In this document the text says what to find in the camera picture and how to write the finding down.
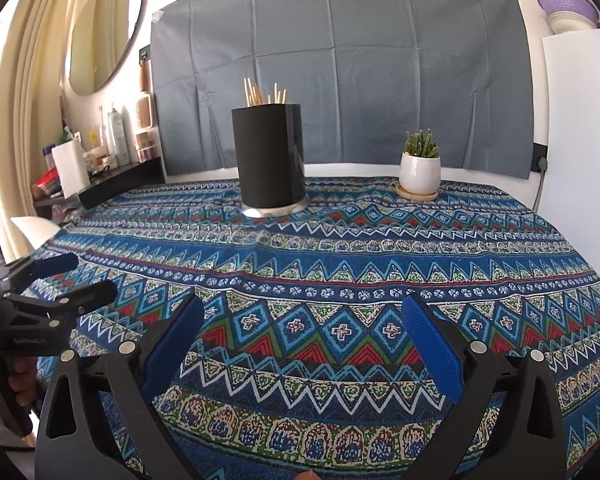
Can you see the white electric toothbrush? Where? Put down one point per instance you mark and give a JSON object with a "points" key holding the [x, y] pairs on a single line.
{"points": [[101, 120]]}

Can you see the black wall plug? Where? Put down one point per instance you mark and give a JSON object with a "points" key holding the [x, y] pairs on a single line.
{"points": [[540, 160]]}

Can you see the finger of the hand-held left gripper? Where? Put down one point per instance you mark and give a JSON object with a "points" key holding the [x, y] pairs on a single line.
{"points": [[80, 297], [45, 265]]}

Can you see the purple colander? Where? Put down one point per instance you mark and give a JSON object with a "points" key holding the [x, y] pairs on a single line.
{"points": [[565, 1]]}

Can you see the red packets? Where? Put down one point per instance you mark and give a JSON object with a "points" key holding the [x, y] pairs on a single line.
{"points": [[47, 182]]}

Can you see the cream curtain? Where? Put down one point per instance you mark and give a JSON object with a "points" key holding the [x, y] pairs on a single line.
{"points": [[30, 85]]}

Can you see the person's left hand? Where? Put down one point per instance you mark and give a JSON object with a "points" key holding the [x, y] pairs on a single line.
{"points": [[22, 385]]}

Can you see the bunch of wooden chopsticks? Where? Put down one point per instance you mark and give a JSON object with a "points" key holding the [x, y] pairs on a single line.
{"points": [[252, 94]]}

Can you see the glass jar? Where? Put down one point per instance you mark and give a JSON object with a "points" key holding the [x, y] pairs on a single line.
{"points": [[145, 147]]}

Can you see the tall pale spray bottle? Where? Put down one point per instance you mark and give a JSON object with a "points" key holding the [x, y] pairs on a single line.
{"points": [[118, 135]]}

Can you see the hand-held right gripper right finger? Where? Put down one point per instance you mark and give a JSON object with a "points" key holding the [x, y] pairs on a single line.
{"points": [[430, 340]]}

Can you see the wooden hairbrush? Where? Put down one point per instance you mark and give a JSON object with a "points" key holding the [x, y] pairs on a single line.
{"points": [[143, 110]]}

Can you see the person's right hand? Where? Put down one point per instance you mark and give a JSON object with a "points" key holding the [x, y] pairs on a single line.
{"points": [[309, 475]]}

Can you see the white refrigerator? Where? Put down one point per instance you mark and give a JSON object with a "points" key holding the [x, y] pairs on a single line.
{"points": [[580, 135]]}

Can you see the black cylindrical utensil holder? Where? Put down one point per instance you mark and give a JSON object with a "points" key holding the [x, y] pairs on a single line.
{"points": [[267, 160]]}

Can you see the stack of white bowls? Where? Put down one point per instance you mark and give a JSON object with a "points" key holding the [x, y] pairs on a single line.
{"points": [[572, 22]]}

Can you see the round wooden coaster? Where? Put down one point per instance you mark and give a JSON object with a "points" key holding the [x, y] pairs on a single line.
{"points": [[416, 195]]}

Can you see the blue patterned tablecloth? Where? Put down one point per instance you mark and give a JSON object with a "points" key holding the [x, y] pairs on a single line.
{"points": [[355, 260]]}

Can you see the succulent in white pot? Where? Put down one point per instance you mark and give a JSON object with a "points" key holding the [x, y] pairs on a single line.
{"points": [[419, 170]]}

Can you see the white chair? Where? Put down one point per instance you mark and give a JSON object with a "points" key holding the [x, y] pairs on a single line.
{"points": [[35, 230]]}

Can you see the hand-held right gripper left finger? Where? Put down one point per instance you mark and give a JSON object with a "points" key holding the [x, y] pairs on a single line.
{"points": [[175, 340]]}

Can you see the round wall mirror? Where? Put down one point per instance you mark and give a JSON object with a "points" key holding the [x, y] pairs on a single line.
{"points": [[105, 30]]}

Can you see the black side shelf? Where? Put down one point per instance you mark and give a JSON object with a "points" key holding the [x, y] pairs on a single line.
{"points": [[125, 180]]}

